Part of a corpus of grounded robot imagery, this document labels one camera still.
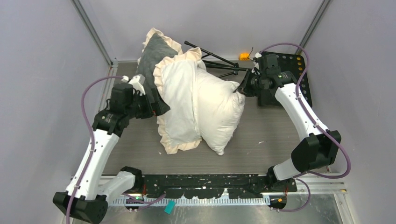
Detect black perforated metal plate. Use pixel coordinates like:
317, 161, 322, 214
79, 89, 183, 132
257, 51, 312, 107

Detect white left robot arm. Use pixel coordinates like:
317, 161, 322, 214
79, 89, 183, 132
53, 83, 170, 224

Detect black folded tripod stand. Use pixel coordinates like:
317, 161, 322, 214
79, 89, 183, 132
184, 40, 257, 78

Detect teal tape piece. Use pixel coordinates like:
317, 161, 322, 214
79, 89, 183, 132
164, 200, 176, 214

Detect orange round object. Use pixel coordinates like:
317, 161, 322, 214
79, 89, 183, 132
239, 53, 250, 61

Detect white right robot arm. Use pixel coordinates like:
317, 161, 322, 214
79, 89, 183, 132
237, 53, 341, 192

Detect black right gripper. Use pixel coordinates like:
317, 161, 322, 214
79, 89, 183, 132
234, 69, 266, 97

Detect white pillow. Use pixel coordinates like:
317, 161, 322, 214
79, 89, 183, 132
197, 68, 246, 156

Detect grey cream ruffled pillowcase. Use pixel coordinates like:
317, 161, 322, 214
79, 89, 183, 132
136, 28, 205, 154

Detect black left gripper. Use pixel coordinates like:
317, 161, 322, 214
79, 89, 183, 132
125, 87, 169, 119

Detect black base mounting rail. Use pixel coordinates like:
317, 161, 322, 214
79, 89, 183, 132
126, 174, 297, 199

